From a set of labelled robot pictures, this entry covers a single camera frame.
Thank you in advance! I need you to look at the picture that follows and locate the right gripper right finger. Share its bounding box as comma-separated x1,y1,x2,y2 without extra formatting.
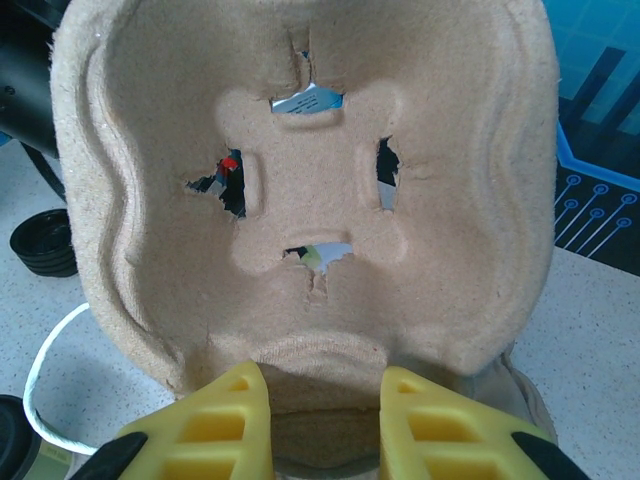
378,365,594,480

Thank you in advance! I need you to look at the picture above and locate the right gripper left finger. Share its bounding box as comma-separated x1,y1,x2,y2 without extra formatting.
74,360,275,480

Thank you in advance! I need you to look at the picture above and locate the green paper coffee cup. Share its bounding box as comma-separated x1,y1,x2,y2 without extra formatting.
34,439,81,480

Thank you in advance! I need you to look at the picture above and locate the white red printed paper bag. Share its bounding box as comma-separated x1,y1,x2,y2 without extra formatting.
22,302,99,457

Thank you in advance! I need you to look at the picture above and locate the black cup lid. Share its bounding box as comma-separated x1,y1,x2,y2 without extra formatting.
0,394,39,480

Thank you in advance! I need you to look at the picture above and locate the beige pulp cup carrier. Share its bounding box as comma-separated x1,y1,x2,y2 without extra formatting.
49,0,559,480

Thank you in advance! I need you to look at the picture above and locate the stack of black lids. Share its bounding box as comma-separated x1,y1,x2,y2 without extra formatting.
9,208,79,279

